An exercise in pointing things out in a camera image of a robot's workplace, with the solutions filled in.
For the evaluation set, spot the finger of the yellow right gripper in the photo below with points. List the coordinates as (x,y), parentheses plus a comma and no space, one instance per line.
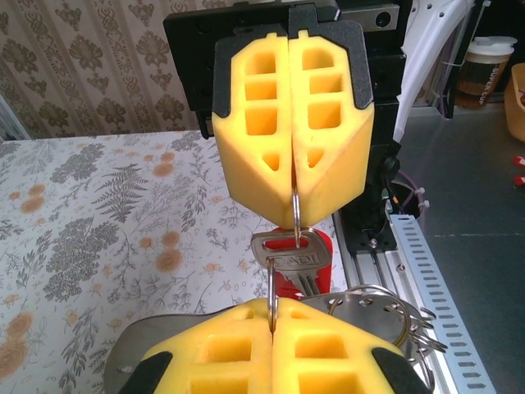
(348,143)
(234,156)

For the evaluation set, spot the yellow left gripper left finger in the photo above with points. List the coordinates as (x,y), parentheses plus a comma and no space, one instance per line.
(213,353)

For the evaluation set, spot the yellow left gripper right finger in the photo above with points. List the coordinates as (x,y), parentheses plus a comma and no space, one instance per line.
(328,353)

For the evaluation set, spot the silver split keyring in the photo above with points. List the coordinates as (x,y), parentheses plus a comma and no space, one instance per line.
(296,217)
(271,295)

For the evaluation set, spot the red plastic key tag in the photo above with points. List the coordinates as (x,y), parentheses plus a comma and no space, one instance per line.
(326,267)

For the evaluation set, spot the silver metal key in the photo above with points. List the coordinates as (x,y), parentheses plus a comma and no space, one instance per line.
(295,260)

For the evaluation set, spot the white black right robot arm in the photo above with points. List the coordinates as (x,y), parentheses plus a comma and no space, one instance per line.
(422,49)

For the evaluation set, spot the brown paper coffee cup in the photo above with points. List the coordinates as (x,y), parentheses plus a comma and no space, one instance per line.
(484,74)

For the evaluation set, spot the yellow plastic basket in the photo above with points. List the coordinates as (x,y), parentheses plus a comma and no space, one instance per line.
(516,106)

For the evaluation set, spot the small red white object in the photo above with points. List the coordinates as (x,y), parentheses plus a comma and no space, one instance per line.
(521,180)
(521,161)

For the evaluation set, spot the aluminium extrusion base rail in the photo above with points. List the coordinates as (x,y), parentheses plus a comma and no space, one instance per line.
(369,267)

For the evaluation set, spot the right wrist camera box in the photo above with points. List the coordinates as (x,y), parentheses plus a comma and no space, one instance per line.
(369,18)

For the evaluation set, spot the aluminium frame post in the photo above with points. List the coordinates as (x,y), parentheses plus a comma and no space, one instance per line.
(12,123)

